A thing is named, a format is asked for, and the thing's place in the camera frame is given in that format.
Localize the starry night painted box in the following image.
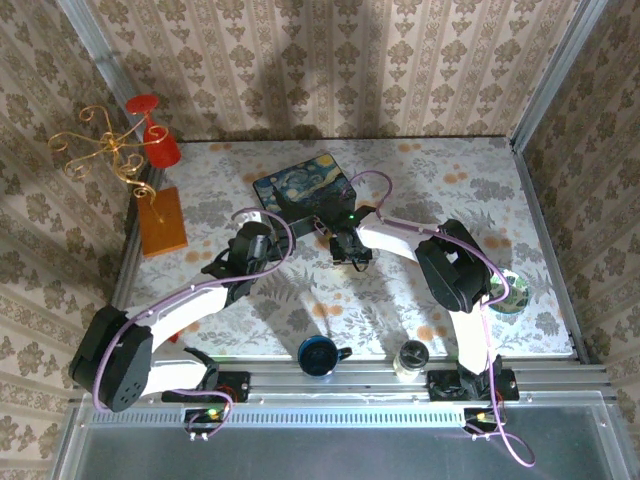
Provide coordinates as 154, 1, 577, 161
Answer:
252, 153, 360, 239

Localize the floral patterned table mat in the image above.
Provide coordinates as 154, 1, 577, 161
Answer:
115, 137, 574, 359

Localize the blue mug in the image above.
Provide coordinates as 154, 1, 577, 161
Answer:
297, 335, 354, 384

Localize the glass jar black lid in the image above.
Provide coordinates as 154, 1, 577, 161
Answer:
392, 339, 431, 384

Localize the red wine glass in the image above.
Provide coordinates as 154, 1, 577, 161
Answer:
124, 93, 182, 169

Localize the grey metal sheet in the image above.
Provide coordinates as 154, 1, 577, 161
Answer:
52, 392, 640, 480

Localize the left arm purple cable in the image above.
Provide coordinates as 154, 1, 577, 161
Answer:
92, 209, 296, 439

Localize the gold wire stand wooden base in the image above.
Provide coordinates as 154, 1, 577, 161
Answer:
48, 104, 190, 259

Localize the aluminium side rail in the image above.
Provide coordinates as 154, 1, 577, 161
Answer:
512, 144, 590, 362
94, 167, 166, 369

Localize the aluminium cross rail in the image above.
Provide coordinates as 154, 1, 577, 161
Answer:
72, 360, 615, 404

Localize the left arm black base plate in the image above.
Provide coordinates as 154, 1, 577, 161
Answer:
161, 370, 251, 404

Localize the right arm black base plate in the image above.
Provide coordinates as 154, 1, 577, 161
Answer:
427, 368, 520, 402

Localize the slotted aluminium cable duct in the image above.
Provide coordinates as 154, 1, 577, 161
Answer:
79, 405, 609, 429

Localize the aluminium corner post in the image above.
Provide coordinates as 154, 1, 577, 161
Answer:
508, 0, 609, 154
57, 0, 169, 174

